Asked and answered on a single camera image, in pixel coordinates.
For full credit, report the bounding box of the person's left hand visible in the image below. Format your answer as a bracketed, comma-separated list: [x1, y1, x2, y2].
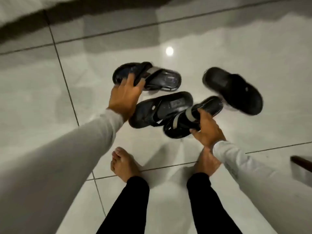
[107, 73, 146, 123]

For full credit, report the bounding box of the person's right hand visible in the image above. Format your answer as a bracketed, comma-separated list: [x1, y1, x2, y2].
[190, 108, 227, 148]

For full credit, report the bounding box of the black sandal with grey strap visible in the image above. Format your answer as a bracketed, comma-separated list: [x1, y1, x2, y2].
[163, 96, 224, 140]
[112, 62, 182, 92]

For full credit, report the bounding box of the person's right forearm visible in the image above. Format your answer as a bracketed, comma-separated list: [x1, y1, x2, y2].
[212, 140, 312, 234]

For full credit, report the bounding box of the person's left forearm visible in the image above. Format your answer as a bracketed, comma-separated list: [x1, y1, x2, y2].
[0, 108, 125, 234]

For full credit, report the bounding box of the black flip-flop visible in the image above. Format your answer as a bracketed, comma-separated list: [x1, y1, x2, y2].
[128, 91, 194, 129]

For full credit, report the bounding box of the person's right foot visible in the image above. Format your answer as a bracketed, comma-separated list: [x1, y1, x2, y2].
[194, 146, 224, 177]

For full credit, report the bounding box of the person's foot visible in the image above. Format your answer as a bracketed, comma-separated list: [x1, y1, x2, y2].
[194, 146, 224, 177]
[110, 147, 143, 183]

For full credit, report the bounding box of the black slide sandal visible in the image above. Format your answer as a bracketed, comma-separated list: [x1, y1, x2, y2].
[202, 67, 264, 116]

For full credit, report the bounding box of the person's right leg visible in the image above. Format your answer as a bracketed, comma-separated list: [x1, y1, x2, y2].
[187, 172, 243, 234]

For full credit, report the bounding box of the person's leg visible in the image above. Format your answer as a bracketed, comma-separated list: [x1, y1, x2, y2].
[187, 172, 243, 234]
[96, 176, 150, 234]

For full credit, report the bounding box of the person's left foot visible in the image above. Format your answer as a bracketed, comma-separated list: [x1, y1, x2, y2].
[110, 147, 143, 183]

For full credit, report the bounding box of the person's left leg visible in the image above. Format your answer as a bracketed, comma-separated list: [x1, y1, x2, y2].
[96, 176, 150, 234]

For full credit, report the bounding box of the brown wooden furniture edge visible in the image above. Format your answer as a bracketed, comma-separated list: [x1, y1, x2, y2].
[290, 155, 312, 172]

